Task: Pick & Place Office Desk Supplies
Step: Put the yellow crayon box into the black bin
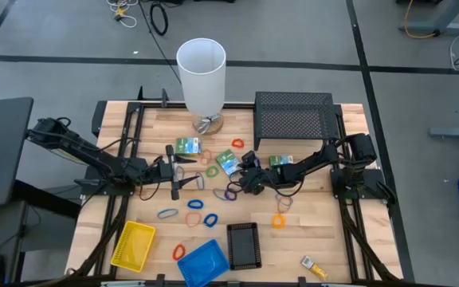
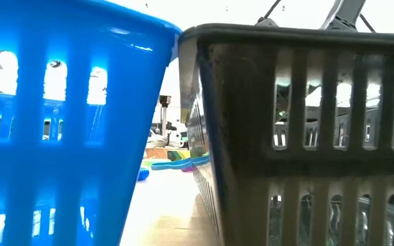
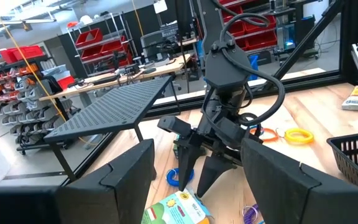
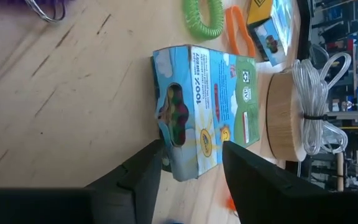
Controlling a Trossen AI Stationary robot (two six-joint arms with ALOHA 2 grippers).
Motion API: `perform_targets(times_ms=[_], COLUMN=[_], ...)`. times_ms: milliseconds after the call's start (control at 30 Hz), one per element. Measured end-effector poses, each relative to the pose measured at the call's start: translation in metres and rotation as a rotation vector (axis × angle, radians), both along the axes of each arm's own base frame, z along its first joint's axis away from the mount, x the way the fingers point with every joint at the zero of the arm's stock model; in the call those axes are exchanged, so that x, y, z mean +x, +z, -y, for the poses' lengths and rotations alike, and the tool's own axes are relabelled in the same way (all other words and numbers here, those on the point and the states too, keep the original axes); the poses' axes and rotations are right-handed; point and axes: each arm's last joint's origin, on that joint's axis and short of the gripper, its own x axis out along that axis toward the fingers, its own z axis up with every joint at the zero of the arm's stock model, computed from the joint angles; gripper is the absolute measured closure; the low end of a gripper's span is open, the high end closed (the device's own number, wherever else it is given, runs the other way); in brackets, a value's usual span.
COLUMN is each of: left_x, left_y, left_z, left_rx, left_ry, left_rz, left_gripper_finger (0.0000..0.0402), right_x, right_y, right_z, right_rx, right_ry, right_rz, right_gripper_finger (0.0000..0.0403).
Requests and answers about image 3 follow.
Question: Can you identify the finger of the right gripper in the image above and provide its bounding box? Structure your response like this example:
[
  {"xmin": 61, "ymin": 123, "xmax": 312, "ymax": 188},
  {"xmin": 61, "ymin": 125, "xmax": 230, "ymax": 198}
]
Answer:
[
  {"xmin": 178, "ymin": 144, "xmax": 203, "ymax": 192},
  {"xmin": 196, "ymin": 154, "xmax": 237, "ymax": 198}
]

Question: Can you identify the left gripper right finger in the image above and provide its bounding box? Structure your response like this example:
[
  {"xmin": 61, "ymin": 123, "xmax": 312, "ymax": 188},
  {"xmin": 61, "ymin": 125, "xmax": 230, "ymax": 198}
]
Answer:
[{"xmin": 240, "ymin": 138, "xmax": 358, "ymax": 224}]

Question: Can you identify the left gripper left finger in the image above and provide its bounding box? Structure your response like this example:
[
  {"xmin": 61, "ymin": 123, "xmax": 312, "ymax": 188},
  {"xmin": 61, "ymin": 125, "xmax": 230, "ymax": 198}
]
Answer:
[{"xmin": 56, "ymin": 139, "xmax": 157, "ymax": 224}]

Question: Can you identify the blue coil wristband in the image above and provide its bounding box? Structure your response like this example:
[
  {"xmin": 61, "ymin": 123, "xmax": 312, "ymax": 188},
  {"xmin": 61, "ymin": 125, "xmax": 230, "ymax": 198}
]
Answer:
[{"xmin": 165, "ymin": 167, "xmax": 195, "ymax": 188}]

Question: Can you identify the purple coil wristband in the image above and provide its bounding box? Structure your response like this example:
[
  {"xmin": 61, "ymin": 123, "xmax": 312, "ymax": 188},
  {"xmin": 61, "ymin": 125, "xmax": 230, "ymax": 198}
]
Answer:
[{"xmin": 242, "ymin": 203, "xmax": 261, "ymax": 224}]

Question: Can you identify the colourful crayon box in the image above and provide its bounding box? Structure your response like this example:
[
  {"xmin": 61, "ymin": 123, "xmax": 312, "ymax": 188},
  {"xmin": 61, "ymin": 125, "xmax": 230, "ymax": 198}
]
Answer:
[{"xmin": 140, "ymin": 189, "xmax": 213, "ymax": 224}]

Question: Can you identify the orange rubber band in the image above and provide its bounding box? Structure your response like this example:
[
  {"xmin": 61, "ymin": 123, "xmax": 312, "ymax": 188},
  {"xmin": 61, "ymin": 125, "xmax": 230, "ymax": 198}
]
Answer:
[{"xmin": 249, "ymin": 127, "xmax": 279, "ymax": 143}]

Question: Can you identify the yellow coil wristband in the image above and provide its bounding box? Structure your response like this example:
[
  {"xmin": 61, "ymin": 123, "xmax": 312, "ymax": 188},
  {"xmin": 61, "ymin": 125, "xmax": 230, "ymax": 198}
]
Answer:
[{"xmin": 275, "ymin": 126, "xmax": 315, "ymax": 146}]

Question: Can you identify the black plastic basket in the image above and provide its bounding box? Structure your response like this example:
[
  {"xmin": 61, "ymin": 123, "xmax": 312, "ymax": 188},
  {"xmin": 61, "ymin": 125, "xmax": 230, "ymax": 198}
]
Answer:
[{"xmin": 326, "ymin": 130, "xmax": 358, "ymax": 190}]

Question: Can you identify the small yellow white packet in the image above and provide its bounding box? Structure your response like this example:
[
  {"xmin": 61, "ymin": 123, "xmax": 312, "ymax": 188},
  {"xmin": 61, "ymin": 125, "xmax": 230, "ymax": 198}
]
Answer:
[{"xmin": 341, "ymin": 85, "xmax": 358, "ymax": 111}]

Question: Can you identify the black perforated metal shelf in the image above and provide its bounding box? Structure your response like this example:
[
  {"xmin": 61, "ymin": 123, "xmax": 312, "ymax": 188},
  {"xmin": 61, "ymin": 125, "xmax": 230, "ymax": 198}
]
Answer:
[{"xmin": 44, "ymin": 75, "xmax": 181, "ymax": 183}]

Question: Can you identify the wooden workbench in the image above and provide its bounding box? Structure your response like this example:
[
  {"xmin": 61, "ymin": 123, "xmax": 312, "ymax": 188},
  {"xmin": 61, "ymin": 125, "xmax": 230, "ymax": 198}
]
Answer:
[{"xmin": 39, "ymin": 53, "xmax": 192, "ymax": 108}]

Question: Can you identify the dark rack with red bins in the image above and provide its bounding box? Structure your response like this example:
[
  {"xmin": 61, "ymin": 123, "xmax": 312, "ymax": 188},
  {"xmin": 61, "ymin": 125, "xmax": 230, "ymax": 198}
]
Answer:
[{"xmin": 219, "ymin": 0, "xmax": 279, "ymax": 52}]

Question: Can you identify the grey bin rack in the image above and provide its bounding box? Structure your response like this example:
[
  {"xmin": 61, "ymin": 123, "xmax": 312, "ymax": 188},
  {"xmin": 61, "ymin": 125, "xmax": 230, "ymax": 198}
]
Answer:
[{"xmin": 0, "ymin": 74, "xmax": 74, "ymax": 155}]

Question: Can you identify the shelf with red bins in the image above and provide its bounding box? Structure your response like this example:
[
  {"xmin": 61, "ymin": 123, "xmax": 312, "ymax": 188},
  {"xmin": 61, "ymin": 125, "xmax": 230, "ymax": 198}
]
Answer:
[{"xmin": 0, "ymin": 45, "xmax": 54, "ymax": 103}]

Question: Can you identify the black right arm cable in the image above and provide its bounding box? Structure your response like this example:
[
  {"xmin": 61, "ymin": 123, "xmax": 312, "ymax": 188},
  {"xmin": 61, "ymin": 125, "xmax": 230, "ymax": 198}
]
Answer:
[{"xmin": 201, "ymin": 12, "xmax": 287, "ymax": 128}]

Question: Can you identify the wire rack with red bins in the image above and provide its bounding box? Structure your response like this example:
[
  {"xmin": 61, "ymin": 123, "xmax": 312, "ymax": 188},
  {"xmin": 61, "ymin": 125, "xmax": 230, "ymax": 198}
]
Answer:
[{"xmin": 67, "ymin": 12, "xmax": 138, "ymax": 77}]

